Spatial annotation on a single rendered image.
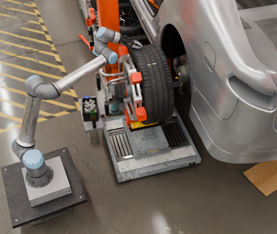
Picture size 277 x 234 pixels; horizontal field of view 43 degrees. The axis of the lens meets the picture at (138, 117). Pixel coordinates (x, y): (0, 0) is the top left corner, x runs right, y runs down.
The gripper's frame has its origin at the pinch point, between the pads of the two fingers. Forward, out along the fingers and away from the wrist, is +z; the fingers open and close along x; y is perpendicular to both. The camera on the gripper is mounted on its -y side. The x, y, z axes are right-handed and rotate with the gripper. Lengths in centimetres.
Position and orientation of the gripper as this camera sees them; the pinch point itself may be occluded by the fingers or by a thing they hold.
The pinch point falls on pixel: (141, 46)
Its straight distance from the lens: 291.9
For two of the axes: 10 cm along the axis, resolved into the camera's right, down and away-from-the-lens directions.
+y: 2.5, 4.1, -8.8
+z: 8.9, 2.5, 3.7
